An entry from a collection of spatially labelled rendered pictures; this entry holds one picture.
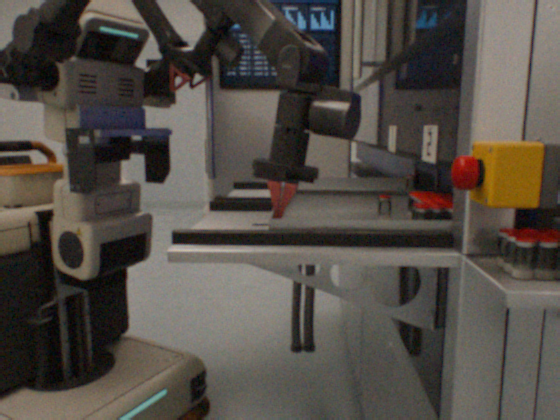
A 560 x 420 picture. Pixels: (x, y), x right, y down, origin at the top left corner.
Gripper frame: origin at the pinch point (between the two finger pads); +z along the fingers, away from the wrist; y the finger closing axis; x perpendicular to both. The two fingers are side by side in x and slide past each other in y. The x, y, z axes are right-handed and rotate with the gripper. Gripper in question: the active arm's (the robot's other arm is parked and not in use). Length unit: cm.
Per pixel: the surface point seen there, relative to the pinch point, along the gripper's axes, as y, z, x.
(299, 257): 4.1, 2.4, -11.5
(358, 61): 13, -35, 64
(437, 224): 23.0, -4.6, -6.5
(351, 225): 11.0, -2.4, -6.5
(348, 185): 16, -2, 53
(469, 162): 20.8, -14.2, -20.0
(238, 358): -10, 93, 129
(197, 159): -128, 47, 542
